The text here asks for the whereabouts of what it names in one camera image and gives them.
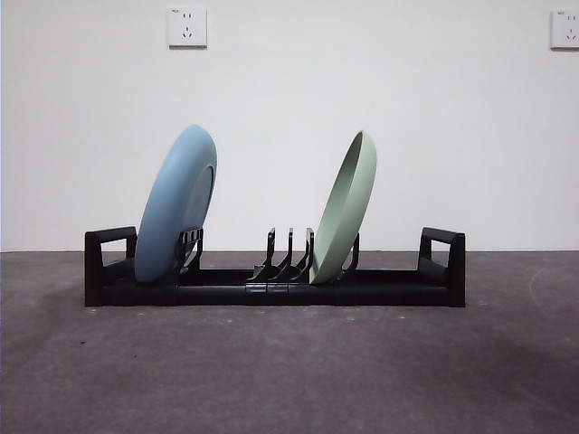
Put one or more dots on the white wall socket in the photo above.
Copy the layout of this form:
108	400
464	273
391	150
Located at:
188	27
565	29

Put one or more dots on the pale green plate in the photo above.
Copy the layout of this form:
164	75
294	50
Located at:
344	217

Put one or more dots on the light blue plate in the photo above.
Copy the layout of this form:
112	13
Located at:
176	203

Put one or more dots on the black plate rack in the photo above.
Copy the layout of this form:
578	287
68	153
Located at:
434	294

